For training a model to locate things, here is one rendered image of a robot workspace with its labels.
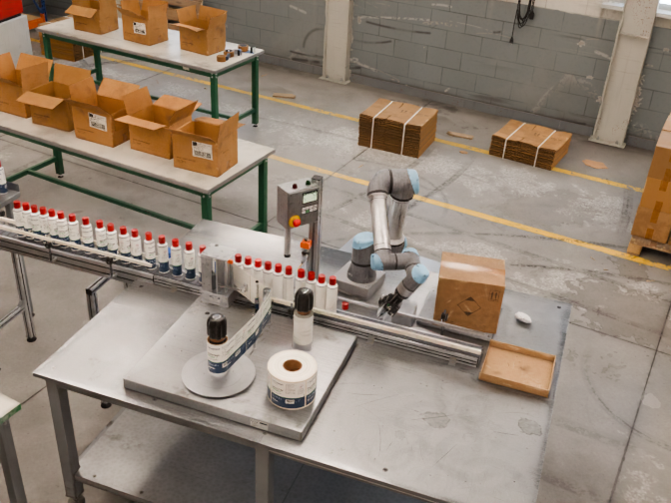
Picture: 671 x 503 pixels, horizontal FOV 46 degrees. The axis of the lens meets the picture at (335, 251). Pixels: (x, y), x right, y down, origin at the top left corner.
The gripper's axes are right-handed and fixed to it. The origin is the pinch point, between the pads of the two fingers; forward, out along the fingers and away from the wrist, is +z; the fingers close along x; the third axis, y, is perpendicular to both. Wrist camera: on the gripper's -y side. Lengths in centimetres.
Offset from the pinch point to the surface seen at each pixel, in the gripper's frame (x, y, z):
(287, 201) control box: -65, 1, -19
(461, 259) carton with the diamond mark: 15.8, -34.5, -29.7
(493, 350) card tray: 51, -9, -17
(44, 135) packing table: -243, -134, 159
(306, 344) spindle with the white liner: -19.8, 31.5, 14.1
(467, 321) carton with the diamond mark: 35.1, -17.7, -15.2
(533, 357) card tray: 67, -11, -26
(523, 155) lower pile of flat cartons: 60, -423, 65
